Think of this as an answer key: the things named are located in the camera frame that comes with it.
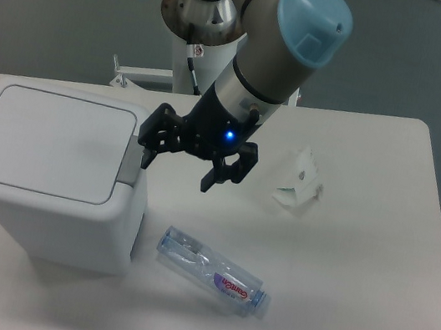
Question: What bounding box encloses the clear plastic water bottle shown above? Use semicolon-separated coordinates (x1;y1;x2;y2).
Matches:
156;226;271;319

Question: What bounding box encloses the crumpled white paper package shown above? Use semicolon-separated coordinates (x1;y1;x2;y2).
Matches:
272;145;323;209

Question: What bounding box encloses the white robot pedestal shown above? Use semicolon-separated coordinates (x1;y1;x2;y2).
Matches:
108;0;317;118

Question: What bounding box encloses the white plastic trash can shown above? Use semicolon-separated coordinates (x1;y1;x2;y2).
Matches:
0;78;149;276

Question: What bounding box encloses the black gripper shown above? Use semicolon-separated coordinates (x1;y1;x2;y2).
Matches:
138;85;266;193

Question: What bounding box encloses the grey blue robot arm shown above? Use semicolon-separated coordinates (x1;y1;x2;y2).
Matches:
139;0;353;191

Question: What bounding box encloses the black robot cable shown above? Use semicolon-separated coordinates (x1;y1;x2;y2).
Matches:
176;22;215;99

